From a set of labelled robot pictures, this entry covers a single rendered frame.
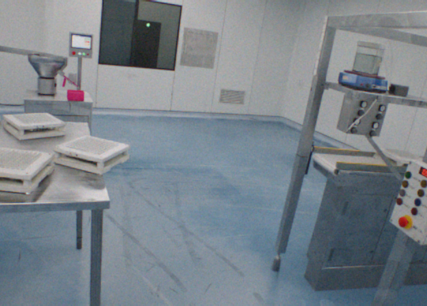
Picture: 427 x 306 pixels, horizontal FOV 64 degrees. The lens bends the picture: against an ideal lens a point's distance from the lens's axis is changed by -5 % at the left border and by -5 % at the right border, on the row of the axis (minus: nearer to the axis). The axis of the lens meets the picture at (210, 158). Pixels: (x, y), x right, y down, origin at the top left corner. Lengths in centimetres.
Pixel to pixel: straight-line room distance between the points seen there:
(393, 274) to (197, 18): 591
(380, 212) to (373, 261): 39
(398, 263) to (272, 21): 648
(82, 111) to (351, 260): 268
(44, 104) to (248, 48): 471
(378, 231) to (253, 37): 550
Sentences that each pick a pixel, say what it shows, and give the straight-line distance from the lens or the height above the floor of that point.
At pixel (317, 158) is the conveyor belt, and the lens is 227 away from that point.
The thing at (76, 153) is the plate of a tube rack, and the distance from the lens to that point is 157.
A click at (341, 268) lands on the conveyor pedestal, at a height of 19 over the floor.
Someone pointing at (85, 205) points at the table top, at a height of 87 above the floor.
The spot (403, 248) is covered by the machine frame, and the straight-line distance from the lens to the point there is 159.
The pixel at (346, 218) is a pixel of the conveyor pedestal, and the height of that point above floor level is 56.
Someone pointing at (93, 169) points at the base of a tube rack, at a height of 91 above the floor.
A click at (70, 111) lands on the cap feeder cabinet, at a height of 66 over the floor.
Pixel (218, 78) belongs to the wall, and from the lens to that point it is 714.
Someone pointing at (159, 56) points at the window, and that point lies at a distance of 667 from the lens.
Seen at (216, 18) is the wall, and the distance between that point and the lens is 703.
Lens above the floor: 147
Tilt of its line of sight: 18 degrees down
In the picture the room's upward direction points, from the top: 8 degrees clockwise
